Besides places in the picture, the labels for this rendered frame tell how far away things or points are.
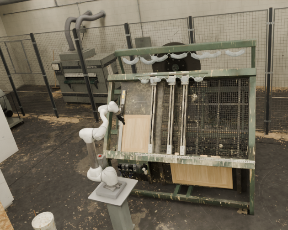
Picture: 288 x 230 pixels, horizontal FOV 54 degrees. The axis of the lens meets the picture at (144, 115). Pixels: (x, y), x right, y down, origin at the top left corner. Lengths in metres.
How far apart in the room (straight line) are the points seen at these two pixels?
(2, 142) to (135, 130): 3.75
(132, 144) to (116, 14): 5.88
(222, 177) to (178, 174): 0.66
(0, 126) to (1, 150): 0.54
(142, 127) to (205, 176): 1.19
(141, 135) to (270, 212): 2.10
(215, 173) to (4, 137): 4.82
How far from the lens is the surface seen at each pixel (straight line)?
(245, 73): 4.01
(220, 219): 4.36
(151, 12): 8.90
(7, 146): 7.28
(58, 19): 10.85
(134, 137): 4.29
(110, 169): 3.68
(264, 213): 4.49
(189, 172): 4.39
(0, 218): 3.94
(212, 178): 4.37
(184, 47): 4.44
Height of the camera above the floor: 3.13
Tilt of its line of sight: 25 degrees down
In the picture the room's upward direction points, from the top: 10 degrees counter-clockwise
